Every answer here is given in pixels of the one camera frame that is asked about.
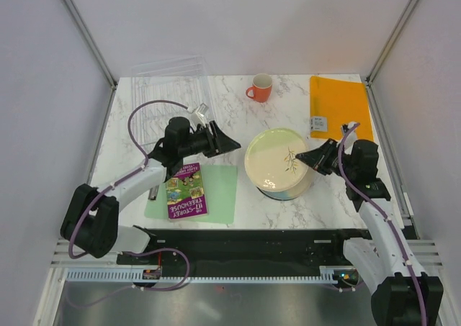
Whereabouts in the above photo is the green clipboard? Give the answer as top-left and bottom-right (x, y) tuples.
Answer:
(144, 165), (238, 224)

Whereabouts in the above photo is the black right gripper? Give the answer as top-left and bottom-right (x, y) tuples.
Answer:
(296, 137), (357, 179)

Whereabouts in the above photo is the clear wire dish rack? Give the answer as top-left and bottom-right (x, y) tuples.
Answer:
(131, 55), (215, 151)

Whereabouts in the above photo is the blue white floral plate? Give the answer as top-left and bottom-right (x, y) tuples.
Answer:
(257, 167), (314, 201)

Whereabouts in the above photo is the purple treehouse book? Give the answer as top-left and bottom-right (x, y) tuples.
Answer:
(166, 163), (208, 221)

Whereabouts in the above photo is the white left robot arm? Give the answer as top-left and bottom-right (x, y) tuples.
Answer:
(61, 117), (240, 263)

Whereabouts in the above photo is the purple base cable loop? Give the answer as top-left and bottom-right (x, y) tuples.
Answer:
(131, 248), (192, 291)

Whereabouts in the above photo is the aluminium frame post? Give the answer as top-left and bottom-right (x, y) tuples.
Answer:
(50, 0), (119, 89)
(364, 0), (421, 87)

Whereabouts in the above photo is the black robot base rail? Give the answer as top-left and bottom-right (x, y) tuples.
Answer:
(117, 229), (371, 276)

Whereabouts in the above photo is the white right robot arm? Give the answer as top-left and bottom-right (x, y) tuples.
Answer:
(295, 139), (444, 325)

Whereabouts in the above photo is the left aluminium frame post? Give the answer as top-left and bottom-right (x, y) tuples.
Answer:
(50, 0), (119, 89)

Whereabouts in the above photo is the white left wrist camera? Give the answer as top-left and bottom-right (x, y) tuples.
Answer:
(187, 103), (208, 129)

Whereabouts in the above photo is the right aluminium frame post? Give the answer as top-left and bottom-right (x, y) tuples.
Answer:
(364, 0), (421, 87)

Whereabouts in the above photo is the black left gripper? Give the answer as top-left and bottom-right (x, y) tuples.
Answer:
(179, 120), (241, 158)

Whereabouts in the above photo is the cream green plate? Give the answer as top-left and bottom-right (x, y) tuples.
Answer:
(244, 128), (313, 197)

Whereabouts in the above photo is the white slotted cable duct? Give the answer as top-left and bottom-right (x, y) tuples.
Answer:
(65, 266), (354, 284)

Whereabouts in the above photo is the orange ceramic mug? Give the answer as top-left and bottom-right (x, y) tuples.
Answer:
(246, 73), (273, 103)

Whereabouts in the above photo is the orange plastic folder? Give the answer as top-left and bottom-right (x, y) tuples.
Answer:
(310, 76), (374, 141)

